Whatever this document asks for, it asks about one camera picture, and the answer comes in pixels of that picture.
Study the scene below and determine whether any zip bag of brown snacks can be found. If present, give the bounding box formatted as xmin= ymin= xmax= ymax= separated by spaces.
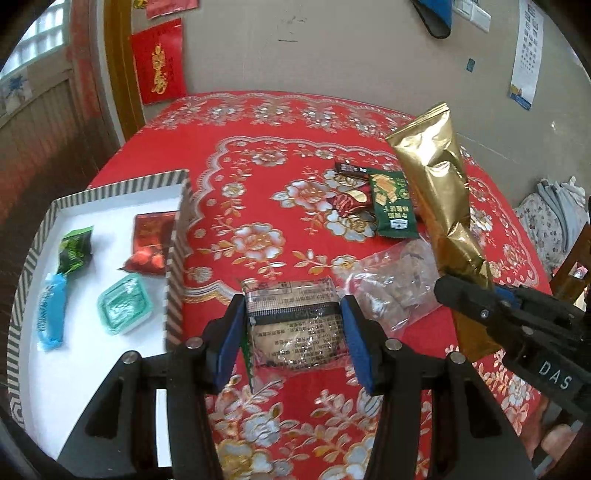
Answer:
xmin=339 ymin=237 xmax=455 ymax=337

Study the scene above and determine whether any red flower print packet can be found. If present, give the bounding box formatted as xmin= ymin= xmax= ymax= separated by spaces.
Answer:
xmin=117 ymin=211 xmax=180 ymax=277

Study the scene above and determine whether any clear biscuit packet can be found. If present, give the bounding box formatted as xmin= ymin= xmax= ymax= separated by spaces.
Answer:
xmin=240 ymin=277 xmax=352 ymax=393

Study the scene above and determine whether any white wall switch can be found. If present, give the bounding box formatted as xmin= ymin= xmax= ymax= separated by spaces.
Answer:
xmin=455 ymin=0 xmax=492 ymax=32

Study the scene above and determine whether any blue hanging bag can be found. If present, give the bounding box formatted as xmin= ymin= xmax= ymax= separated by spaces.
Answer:
xmin=411 ymin=0 xmax=455 ymax=38

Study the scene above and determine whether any paper with blue drawing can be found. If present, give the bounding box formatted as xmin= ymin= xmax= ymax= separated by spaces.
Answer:
xmin=0 ymin=69 xmax=33 ymax=112

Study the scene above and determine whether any window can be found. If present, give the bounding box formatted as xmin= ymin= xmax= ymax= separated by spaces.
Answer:
xmin=0 ymin=0 xmax=70 ymax=79

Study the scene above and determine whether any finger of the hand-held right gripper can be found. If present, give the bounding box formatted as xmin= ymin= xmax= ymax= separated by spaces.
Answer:
xmin=492 ymin=284 xmax=591 ymax=333
xmin=434 ymin=274 xmax=522 ymax=342

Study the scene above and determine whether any red poster with gold print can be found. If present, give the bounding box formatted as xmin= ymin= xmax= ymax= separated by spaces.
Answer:
xmin=129 ymin=18 xmax=188 ymax=106

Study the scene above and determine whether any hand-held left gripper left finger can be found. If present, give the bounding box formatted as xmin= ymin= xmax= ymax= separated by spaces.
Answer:
xmin=58 ymin=293 xmax=247 ymax=480

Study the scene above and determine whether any wall calendar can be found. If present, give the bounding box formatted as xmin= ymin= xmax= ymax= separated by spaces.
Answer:
xmin=509 ymin=0 xmax=548 ymax=112

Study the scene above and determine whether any striped cardboard box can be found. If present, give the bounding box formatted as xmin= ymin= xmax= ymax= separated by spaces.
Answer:
xmin=7 ymin=170 xmax=195 ymax=462

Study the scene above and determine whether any grey clothing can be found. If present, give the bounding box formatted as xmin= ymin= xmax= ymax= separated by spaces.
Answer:
xmin=536 ymin=178 xmax=589 ymax=259

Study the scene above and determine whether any wooden chair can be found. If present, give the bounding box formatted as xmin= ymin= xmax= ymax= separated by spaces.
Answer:
xmin=551 ymin=196 xmax=591 ymax=305

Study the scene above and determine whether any red wall poster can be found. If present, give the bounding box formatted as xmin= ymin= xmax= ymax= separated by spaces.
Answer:
xmin=134 ymin=0 xmax=200 ymax=20

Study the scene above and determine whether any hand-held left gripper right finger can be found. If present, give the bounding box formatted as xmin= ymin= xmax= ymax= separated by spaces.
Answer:
xmin=339 ymin=294 xmax=536 ymax=480

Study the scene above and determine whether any green lidded jelly cup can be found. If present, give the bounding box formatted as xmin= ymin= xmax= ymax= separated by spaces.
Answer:
xmin=97 ymin=273 xmax=153 ymax=337

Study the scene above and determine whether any gold foil bag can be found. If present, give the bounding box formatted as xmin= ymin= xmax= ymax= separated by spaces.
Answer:
xmin=385 ymin=102 xmax=502 ymax=361

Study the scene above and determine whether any bright green candy packet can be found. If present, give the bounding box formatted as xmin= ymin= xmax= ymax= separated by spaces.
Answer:
xmin=55 ymin=225 xmax=95 ymax=277

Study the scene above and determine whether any blue snack packet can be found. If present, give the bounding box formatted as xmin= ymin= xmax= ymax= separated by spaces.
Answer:
xmin=36 ymin=272 xmax=70 ymax=352

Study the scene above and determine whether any dark green biscuit packet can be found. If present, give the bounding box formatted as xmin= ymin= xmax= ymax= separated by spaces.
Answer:
xmin=367 ymin=168 xmax=421 ymax=240

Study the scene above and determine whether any red floral tablecloth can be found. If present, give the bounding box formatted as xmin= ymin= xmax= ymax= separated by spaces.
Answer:
xmin=88 ymin=91 xmax=555 ymax=480

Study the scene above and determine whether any wooden door frame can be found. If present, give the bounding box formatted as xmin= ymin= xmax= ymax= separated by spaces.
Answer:
xmin=102 ymin=0 xmax=146 ymax=144

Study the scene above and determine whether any small red candy packet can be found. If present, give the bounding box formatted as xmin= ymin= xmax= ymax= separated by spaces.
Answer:
xmin=330 ymin=189 xmax=372 ymax=217

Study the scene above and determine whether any floral bedding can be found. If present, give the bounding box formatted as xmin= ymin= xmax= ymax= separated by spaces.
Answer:
xmin=515 ymin=191 xmax=583 ymax=278

